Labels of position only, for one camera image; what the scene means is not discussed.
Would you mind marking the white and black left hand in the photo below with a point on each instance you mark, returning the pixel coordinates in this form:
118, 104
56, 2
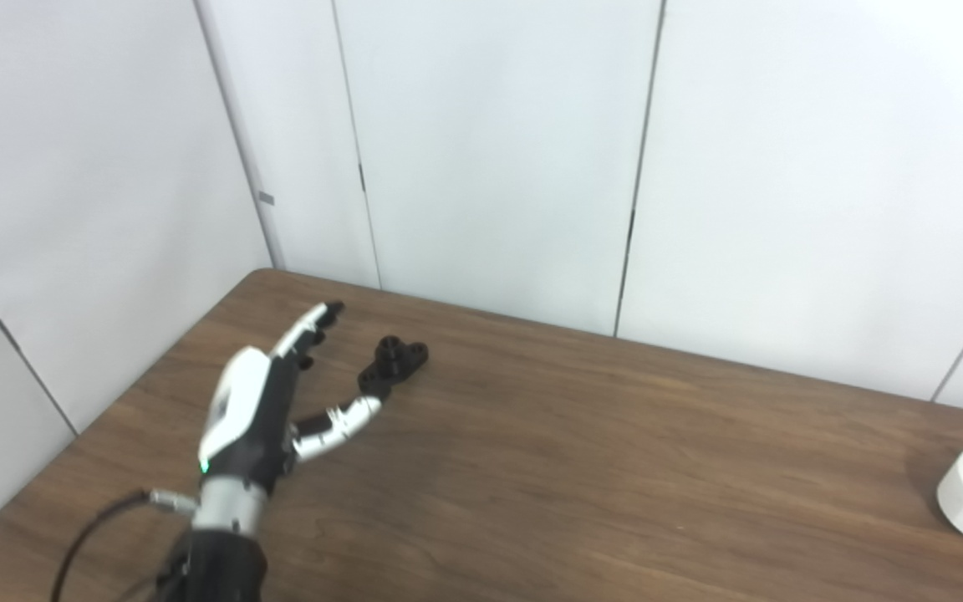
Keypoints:
252, 418

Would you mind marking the black flanged holder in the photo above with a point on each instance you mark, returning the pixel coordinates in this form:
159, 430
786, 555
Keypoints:
389, 364

